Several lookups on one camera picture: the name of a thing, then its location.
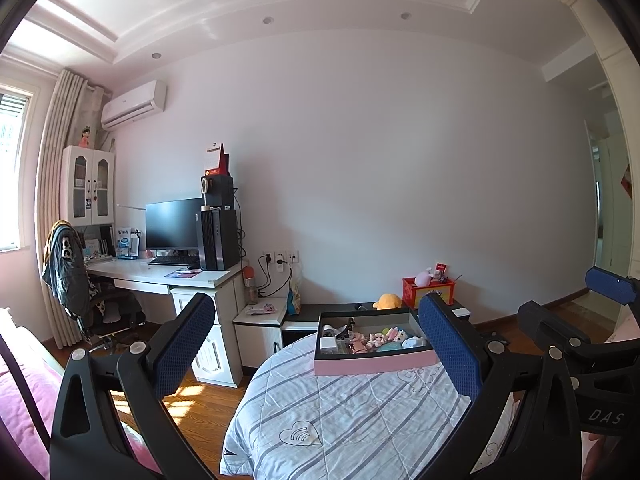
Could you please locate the black keyboard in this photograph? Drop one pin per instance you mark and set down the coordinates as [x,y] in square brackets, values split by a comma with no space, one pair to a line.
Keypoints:
[172,261]

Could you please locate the black white low cabinet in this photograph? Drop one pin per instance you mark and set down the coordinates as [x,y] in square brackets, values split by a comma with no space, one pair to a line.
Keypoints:
[305,310]

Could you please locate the red desk calendar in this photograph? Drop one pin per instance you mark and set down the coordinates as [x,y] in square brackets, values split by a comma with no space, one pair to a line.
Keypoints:
[217,160]

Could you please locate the blue white box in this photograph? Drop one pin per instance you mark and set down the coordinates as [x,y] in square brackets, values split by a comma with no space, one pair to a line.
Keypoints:
[123,244]

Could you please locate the white nightstand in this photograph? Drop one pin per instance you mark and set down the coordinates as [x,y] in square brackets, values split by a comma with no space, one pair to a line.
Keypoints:
[255,340]

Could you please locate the black hair clip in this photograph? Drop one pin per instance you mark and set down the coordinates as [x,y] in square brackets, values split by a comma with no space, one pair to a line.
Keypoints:
[347,330]

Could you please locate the white door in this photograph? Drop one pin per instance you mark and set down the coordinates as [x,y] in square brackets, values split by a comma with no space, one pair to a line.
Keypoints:
[612,200]

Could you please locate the white air conditioner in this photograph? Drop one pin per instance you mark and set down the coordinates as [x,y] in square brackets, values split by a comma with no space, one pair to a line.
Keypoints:
[135,105]

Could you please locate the person's right hand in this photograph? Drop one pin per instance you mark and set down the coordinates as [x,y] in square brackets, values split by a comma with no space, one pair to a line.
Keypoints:
[594,455]

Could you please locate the pink mouse pad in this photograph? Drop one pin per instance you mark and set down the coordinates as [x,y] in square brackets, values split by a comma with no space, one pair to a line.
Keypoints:
[183,273]

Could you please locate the white glass-door cabinet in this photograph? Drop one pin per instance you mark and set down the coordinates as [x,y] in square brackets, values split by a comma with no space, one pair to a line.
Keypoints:
[87,185]

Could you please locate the patterned paper bag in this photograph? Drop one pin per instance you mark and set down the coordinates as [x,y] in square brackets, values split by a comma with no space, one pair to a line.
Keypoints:
[295,295]

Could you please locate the small doll figure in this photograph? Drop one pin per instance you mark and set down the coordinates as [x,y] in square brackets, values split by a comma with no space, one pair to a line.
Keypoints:
[86,138]

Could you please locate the white square adapter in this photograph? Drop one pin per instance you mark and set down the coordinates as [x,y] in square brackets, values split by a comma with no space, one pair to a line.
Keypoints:
[329,345]

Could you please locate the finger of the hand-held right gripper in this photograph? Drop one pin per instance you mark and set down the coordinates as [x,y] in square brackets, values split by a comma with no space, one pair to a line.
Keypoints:
[560,327]
[607,282]

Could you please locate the red cap bottle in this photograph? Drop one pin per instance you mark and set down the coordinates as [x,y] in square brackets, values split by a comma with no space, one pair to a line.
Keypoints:
[251,287]

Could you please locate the pink plush toy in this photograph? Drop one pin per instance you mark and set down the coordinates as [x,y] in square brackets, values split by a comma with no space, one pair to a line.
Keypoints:
[423,276]

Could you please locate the small red card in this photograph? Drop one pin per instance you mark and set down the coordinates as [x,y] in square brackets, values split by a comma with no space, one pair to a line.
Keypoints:
[441,271]

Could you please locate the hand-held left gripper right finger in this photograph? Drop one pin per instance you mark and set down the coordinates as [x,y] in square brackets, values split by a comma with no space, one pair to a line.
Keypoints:
[450,345]

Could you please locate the red storage crate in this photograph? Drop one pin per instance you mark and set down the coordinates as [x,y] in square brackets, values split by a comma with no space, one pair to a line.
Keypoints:
[430,294]

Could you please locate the striped grey quilt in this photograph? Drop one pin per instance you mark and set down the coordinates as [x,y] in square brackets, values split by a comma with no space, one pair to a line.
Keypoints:
[350,420]

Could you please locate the beige curtain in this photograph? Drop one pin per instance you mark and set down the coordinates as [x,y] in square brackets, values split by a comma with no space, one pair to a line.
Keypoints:
[60,160]

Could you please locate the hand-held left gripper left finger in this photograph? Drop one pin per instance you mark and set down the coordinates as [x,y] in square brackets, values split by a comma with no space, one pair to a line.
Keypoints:
[185,345]

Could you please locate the white desk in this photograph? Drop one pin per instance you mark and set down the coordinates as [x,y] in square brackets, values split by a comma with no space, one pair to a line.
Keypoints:
[150,275]

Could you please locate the pink storage box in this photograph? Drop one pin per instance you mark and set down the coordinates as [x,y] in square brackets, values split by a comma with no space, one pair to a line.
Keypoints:
[375,364]

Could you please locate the black office chair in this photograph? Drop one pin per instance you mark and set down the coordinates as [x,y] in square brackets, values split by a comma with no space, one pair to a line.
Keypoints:
[117,310]

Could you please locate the magenta quilted bedspread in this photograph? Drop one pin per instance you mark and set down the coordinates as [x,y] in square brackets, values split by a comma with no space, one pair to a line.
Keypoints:
[20,395]

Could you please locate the white cylinder device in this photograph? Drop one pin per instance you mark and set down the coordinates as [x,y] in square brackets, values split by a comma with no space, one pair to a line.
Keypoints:
[329,330]

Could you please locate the black speaker box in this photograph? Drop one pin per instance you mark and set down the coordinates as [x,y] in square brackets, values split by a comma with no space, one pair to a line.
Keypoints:
[220,191]

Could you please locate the baby doll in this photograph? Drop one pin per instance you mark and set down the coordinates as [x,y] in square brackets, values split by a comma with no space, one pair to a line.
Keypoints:
[358,346]

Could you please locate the black computer tower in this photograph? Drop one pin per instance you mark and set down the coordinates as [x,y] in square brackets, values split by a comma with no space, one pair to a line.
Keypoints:
[217,240]

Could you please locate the light blue oval pad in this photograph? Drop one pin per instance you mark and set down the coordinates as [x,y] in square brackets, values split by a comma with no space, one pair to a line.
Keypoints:
[387,347]

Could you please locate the yellow plush toy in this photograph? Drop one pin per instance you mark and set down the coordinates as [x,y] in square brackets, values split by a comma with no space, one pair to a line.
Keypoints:
[387,302]

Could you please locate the grey jacket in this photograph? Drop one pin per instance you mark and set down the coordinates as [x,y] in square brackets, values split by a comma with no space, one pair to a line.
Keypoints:
[67,270]

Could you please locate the window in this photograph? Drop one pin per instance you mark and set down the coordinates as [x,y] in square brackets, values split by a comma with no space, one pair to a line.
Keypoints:
[12,170]

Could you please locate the black computer monitor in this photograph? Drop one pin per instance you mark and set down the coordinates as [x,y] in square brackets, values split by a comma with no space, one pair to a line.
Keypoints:
[172,222]

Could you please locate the white bear figurine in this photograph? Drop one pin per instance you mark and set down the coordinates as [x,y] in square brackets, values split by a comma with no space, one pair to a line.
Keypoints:
[414,342]

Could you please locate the red door decoration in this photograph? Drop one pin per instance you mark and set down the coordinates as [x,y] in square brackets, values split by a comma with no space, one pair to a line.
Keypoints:
[625,177]

